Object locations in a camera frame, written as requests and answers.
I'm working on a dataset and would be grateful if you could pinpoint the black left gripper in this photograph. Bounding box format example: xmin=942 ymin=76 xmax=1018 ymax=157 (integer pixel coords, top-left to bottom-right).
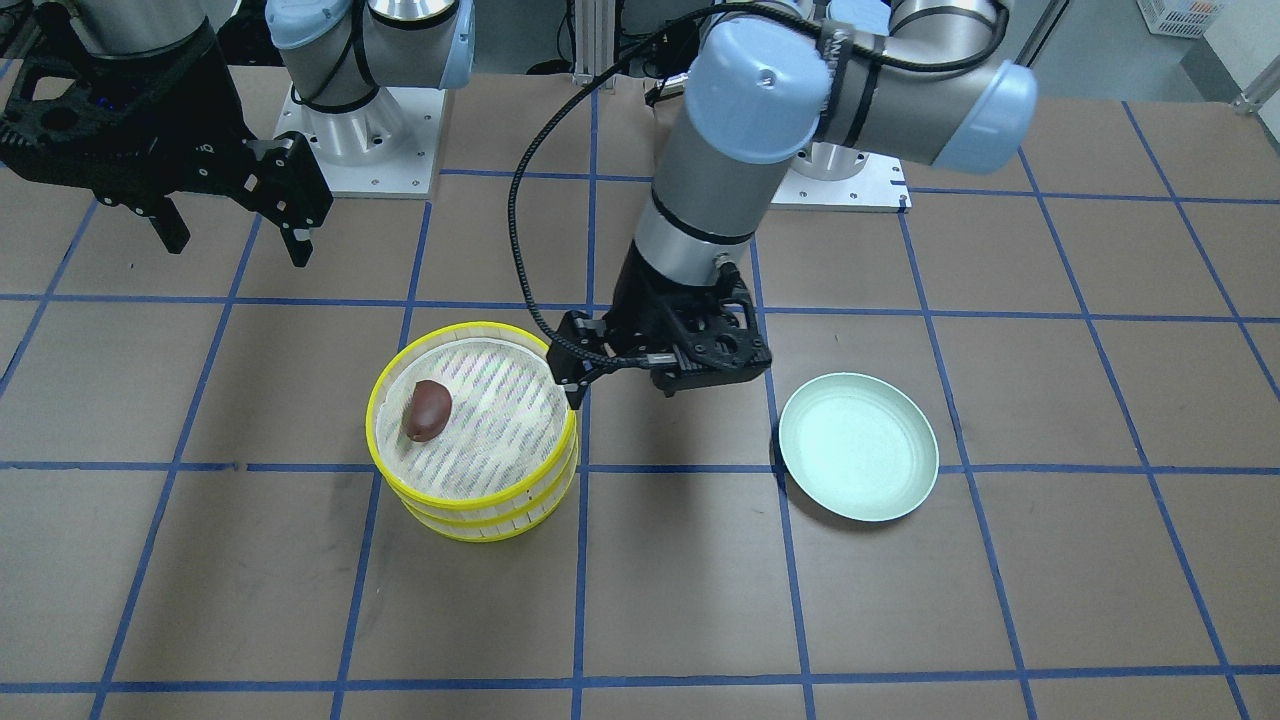
xmin=547 ymin=247 xmax=773 ymax=411

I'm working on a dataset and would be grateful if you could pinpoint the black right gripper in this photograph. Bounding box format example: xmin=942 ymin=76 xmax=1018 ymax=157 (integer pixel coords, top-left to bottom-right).
xmin=3 ymin=5 xmax=334 ymax=268

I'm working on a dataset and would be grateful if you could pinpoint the yellow steamer basket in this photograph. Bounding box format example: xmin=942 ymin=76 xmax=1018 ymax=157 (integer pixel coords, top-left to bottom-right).
xmin=364 ymin=322 xmax=580 ymax=542

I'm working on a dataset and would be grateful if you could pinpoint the brown bun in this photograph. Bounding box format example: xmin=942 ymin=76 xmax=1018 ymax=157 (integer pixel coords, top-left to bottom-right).
xmin=402 ymin=379 xmax=453 ymax=443

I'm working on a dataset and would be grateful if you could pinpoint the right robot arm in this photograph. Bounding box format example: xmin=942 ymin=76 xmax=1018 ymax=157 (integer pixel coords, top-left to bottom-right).
xmin=3 ymin=1 xmax=474 ymax=266

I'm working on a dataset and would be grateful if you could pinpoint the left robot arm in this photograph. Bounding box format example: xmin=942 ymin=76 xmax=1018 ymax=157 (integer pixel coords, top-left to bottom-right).
xmin=538 ymin=1 xmax=1039 ymax=409

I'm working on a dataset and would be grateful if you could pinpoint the mint green plate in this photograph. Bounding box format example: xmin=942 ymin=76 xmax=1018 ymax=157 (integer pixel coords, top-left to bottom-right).
xmin=778 ymin=372 xmax=940 ymax=521

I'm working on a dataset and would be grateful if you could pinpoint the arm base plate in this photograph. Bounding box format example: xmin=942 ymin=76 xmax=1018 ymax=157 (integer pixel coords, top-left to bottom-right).
xmin=771 ymin=143 xmax=913 ymax=213
xmin=276 ymin=87 xmax=451 ymax=200

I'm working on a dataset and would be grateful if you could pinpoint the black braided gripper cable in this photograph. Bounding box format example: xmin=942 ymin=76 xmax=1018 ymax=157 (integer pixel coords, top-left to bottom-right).
xmin=506 ymin=0 xmax=1011 ymax=346

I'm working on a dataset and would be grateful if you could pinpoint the aluminium frame post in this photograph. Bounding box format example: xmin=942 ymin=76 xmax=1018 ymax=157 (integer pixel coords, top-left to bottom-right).
xmin=570 ymin=0 xmax=617 ymax=87

